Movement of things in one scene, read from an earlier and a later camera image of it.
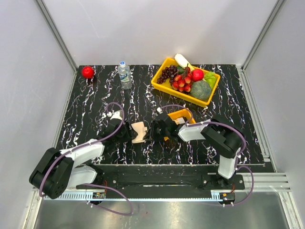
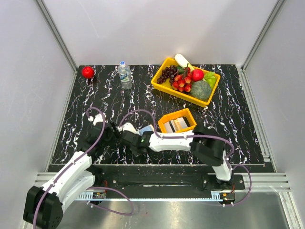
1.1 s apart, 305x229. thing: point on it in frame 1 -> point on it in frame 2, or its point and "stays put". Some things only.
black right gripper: (151, 135) -> (136, 153)
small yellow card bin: (182, 113) stays put
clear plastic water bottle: (125, 75) stays put
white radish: (182, 61) stays put
